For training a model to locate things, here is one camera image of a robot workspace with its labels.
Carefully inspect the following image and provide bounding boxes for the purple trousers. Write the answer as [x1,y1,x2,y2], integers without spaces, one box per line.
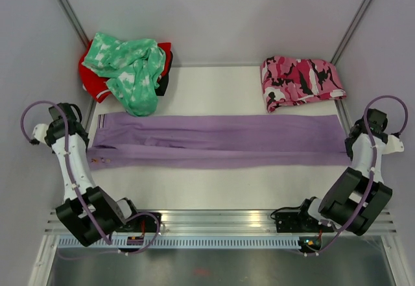
[87,112,350,170]

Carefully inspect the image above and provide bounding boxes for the pink camouflage trousers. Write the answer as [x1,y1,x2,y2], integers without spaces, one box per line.
[260,56,346,113]

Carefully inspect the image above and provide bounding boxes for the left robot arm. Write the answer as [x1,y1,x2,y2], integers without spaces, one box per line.
[45,102,141,246]

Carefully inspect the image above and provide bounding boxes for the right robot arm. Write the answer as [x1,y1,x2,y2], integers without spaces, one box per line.
[295,108,392,236]

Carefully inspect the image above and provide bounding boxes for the red garment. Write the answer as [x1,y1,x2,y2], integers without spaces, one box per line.
[78,41,172,103]

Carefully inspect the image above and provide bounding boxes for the green tie-dye garment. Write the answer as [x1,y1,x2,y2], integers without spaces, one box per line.
[82,32,166,117]

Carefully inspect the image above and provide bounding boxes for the black garment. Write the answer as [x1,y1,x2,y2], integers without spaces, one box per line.
[155,51,173,97]

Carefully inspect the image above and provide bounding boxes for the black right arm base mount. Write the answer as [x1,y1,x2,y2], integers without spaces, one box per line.
[270,209,334,233]

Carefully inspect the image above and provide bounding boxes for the aluminium frame post left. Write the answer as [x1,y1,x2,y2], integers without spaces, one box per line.
[57,0,89,47]

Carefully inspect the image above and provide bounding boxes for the aluminium frame post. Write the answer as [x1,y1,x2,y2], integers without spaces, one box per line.
[331,0,374,66]
[57,0,89,47]

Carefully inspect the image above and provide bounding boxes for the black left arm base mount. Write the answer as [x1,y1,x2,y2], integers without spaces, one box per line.
[115,211,162,233]

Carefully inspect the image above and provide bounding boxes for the aluminium frame post right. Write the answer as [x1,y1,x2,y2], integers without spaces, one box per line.
[331,0,374,66]

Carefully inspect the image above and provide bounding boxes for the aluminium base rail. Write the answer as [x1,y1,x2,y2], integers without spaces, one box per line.
[43,210,397,236]

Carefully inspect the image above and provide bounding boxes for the white slotted cable duct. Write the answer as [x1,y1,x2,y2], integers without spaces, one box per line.
[56,236,302,250]

